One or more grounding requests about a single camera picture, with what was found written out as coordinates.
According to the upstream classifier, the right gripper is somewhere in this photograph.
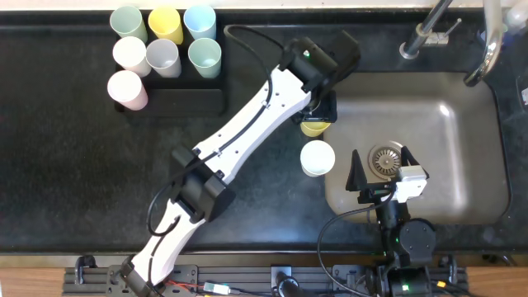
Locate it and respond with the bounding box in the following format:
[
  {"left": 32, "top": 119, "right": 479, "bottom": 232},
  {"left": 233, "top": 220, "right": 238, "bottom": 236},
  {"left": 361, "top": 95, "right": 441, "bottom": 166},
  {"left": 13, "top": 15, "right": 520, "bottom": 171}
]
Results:
[{"left": 345, "top": 145, "right": 431, "bottom": 205}]

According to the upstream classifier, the white cup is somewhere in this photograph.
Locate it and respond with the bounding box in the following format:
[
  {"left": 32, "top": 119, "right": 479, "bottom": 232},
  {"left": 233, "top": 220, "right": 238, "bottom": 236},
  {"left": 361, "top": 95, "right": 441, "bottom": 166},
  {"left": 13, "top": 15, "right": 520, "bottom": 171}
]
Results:
[
  {"left": 111, "top": 35, "right": 153, "bottom": 78},
  {"left": 299, "top": 139, "right": 337, "bottom": 178}
]

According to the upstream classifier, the yellow cup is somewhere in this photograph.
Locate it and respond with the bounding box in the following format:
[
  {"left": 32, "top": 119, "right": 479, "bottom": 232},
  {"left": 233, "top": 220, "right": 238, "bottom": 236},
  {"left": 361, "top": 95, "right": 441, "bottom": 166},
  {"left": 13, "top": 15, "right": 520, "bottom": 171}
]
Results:
[
  {"left": 147, "top": 5, "right": 184, "bottom": 45},
  {"left": 299, "top": 121, "right": 332, "bottom": 138}
]

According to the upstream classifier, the pink cup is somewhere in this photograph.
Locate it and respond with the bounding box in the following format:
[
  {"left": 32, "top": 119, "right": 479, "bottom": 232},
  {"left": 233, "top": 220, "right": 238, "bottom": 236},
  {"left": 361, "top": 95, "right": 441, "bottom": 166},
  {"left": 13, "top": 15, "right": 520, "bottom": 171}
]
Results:
[{"left": 106, "top": 69, "right": 149, "bottom": 111}]

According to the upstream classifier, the steel sink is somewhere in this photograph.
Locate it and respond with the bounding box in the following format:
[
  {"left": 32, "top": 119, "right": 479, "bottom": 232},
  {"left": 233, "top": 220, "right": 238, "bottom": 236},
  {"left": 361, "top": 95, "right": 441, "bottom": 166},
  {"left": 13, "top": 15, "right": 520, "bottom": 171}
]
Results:
[{"left": 323, "top": 72, "right": 511, "bottom": 226}]

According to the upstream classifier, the steel tap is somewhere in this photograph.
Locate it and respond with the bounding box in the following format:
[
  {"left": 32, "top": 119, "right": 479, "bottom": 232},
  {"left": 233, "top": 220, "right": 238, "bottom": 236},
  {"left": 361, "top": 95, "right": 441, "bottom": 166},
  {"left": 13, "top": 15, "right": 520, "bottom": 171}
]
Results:
[{"left": 398, "top": 0, "right": 507, "bottom": 88}]

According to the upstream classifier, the blue soap bottle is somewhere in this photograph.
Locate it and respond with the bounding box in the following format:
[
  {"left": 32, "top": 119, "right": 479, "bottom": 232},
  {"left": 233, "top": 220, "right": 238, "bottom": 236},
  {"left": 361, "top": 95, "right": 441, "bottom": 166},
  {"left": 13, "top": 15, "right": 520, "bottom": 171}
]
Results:
[{"left": 501, "top": 0, "right": 528, "bottom": 46}]

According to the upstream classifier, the black tray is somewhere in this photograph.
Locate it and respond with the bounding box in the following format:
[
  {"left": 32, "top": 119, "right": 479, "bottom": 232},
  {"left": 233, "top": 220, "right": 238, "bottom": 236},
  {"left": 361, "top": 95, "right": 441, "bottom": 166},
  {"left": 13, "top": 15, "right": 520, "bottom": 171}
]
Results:
[{"left": 113, "top": 7, "right": 227, "bottom": 117}]

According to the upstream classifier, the green cup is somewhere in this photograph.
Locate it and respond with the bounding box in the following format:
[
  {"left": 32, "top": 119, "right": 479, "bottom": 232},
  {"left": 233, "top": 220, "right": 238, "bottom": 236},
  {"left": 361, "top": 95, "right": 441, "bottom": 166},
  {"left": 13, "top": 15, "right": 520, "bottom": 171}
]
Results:
[
  {"left": 110, "top": 5, "right": 149, "bottom": 44},
  {"left": 187, "top": 37, "right": 223, "bottom": 79}
]

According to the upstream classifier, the blue cup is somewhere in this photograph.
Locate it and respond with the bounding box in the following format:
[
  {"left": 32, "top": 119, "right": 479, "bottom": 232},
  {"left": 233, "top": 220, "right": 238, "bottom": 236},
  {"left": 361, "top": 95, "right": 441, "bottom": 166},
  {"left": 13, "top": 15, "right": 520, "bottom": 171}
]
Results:
[{"left": 182, "top": 3, "right": 218, "bottom": 41}]

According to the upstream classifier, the grey cup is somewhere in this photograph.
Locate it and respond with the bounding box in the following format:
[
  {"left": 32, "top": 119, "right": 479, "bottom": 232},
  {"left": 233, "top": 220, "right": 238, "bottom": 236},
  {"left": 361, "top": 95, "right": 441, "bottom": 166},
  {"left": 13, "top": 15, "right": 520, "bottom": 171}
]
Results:
[{"left": 144, "top": 38, "right": 182, "bottom": 78}]

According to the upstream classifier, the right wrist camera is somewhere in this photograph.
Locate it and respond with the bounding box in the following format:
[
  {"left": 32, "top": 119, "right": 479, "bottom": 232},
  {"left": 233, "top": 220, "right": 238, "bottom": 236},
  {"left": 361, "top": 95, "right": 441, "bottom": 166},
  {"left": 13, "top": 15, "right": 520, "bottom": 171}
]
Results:
[{"left": 394, "top": 164, "right": 429, "bottom": 204}]

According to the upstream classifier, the black cable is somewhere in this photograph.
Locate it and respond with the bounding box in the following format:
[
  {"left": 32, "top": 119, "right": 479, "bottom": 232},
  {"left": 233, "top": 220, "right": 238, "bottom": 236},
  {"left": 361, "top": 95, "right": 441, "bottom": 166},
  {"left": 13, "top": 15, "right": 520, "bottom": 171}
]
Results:
[
  {"left": 146, "top": 24, "right": 288, "bottom": 238},
  {"left": 316, "top": 190, "right": 397, "bottom": 297}
]

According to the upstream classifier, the mounting rail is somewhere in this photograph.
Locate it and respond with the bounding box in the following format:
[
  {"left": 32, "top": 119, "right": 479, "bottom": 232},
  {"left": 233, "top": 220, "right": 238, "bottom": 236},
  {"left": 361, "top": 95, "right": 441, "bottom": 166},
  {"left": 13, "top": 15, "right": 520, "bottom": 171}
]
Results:
[{"left": 61, "top": 255, "right": 469, "bottom": 297}]

